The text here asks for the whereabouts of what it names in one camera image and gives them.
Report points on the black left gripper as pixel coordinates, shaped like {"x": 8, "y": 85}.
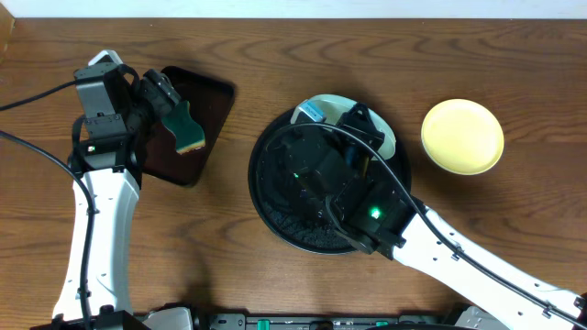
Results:
{"x": 160, "y": 90}

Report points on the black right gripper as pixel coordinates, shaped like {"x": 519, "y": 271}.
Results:
{"x": 365, "y": 123}

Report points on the light green plate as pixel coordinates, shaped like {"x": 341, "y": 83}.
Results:
{"x": 336, "y": 106}

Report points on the green and yellow sponge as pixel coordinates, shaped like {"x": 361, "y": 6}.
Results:
{"x": 189, "y": 135}

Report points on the yellow plate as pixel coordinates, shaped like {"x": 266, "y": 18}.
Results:
{"x": 462, "y": 137}

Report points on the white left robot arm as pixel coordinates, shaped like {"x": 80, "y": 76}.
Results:
{"x": 97, "y": 277}

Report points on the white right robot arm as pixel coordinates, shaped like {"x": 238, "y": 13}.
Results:
{"x": 334, "y": 179}

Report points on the black round tray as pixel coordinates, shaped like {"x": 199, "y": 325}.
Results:
{"x": 284, "y": 215}

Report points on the black rectangular water tray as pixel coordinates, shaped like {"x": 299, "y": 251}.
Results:
{"x": 210, "y": 103}

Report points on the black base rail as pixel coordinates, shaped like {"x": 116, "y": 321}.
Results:
{"x": 463, "y": 316}

